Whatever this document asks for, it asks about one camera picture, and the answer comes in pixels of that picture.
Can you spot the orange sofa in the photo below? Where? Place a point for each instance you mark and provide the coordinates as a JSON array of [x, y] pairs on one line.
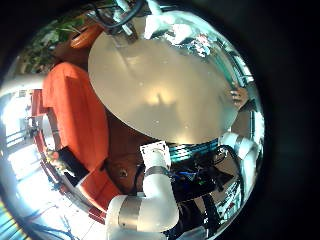
[[76, 110]]

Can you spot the person with reddish hair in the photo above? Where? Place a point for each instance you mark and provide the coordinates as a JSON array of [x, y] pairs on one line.
[[240, 95]]

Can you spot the orange plant pot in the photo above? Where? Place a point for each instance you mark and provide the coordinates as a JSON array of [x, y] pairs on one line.
[[85, 37]]

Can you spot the black cushion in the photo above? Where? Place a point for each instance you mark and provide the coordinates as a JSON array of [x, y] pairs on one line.
[[71, 163]]

